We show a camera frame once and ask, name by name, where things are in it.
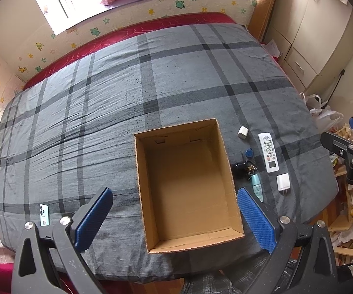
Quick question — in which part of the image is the red mattress sheet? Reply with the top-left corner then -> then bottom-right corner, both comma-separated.
23,12 -> 236,90

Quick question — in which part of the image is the white smartphone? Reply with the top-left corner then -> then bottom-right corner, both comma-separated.
39,204 -> 49,226

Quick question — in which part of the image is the white plastic bag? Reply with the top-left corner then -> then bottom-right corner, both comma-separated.
299,92 -> 343,134

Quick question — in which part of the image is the small white charger cube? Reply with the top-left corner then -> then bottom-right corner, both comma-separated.
238,125 -> 249,140

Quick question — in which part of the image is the blue oval key fob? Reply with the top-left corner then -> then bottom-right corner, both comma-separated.
245,148 -> 254,159

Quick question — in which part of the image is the light blue lotion bottle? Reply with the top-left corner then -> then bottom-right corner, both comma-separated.
251,174 -> 263,202

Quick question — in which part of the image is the white remote control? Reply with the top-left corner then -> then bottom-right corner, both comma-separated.
258,133 -> 279,173

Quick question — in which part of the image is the brown cardboard box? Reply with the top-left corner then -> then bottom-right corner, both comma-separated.
134,119 -> 245,254

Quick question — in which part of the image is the large white power adapter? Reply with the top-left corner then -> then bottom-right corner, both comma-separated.
276,173 -> 291,195

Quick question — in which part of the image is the wooden shelf with clutter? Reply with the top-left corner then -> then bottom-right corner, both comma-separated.
327,98 -> 353,267

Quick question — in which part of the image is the beige wardrobe cabinet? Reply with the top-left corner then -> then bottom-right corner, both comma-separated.
264,0 -> 353,94

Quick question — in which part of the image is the black round earbud case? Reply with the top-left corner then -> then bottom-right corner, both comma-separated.
231,162 -> 249,179

